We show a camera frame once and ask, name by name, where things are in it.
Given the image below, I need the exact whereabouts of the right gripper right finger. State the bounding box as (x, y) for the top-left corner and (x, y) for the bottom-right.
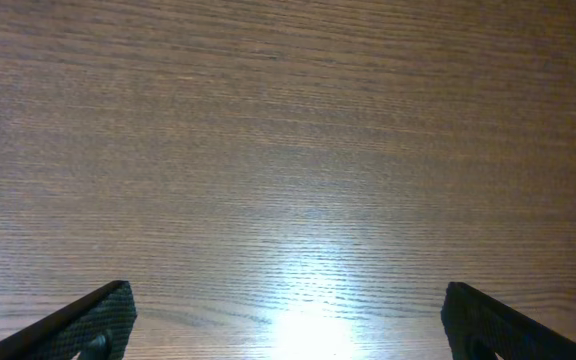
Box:
(441, 282), (576, 360)

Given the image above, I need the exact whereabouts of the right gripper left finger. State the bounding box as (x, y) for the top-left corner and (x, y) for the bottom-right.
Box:
(0, 280), (137, 360)

